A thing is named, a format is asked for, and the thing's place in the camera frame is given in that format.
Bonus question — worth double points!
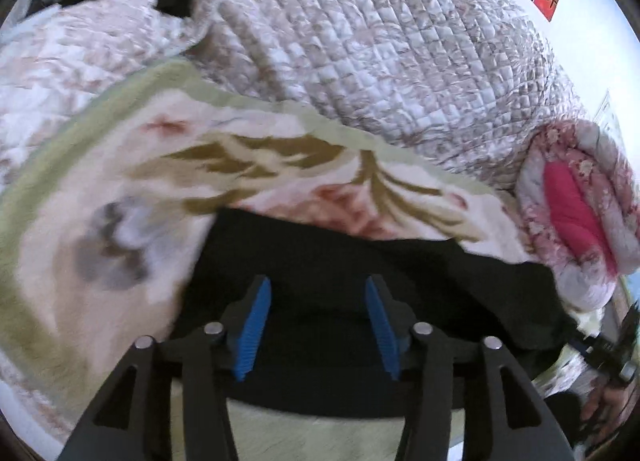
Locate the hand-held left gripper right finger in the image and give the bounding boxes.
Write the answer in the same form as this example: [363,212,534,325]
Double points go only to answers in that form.
[364,274,576,461]

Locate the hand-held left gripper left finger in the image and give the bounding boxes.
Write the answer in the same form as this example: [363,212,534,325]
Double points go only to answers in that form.
[60,275,272,461]

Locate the quilted floral bedspread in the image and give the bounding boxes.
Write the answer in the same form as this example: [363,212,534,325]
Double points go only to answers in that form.
[0,0,576,192]

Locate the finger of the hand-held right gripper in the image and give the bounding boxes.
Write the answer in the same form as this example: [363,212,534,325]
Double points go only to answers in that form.
[567,328,623,376]

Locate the pink floral comforter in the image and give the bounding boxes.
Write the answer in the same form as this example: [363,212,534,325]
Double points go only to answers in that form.
[515,118,640,312]

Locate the floral fleece blanket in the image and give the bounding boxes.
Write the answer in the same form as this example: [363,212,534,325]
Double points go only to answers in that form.
[0,58,601,461]

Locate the black pants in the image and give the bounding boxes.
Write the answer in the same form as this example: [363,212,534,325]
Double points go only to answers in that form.
[172,207,583,417]

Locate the person's right hand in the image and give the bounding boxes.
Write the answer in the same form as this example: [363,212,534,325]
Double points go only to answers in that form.
[580,381,638,444]

